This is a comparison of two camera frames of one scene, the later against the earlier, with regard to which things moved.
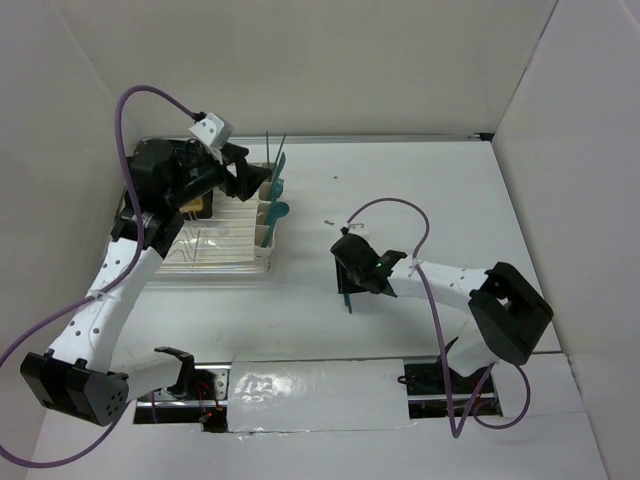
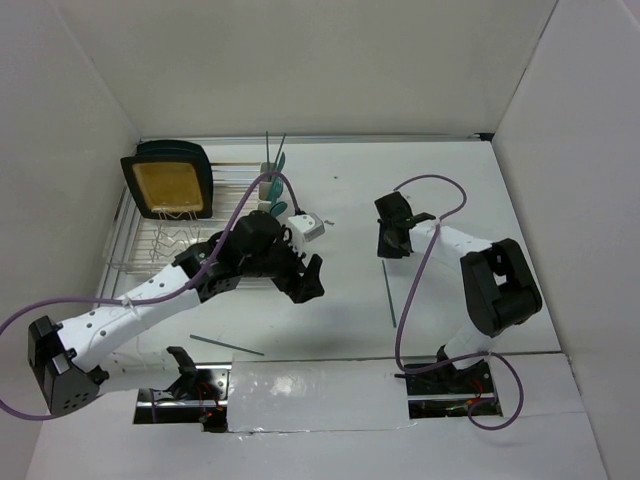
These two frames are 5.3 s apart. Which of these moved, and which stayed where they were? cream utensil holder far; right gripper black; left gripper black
Moved: right gripper black; left gripper black
Stayed: cream utensil holder far
